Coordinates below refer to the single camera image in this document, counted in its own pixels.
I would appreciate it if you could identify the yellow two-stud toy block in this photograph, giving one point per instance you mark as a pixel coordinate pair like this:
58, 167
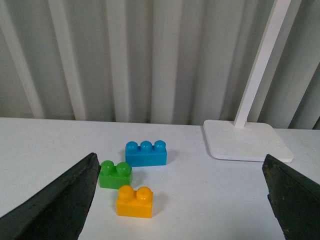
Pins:
134, 203

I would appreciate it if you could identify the green two-stud toy block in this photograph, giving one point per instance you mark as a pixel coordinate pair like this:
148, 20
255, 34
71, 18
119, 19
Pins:
113, 176

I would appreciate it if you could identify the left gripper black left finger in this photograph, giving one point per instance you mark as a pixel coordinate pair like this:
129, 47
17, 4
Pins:
59, 210

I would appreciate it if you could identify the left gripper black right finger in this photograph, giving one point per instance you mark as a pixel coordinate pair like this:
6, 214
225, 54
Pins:
294, 198

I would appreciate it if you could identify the blue three-stud toy block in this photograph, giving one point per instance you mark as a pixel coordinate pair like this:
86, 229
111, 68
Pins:
146, 154

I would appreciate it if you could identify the grey pleated curtain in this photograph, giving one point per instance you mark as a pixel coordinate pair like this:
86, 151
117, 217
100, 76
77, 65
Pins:
138, 61

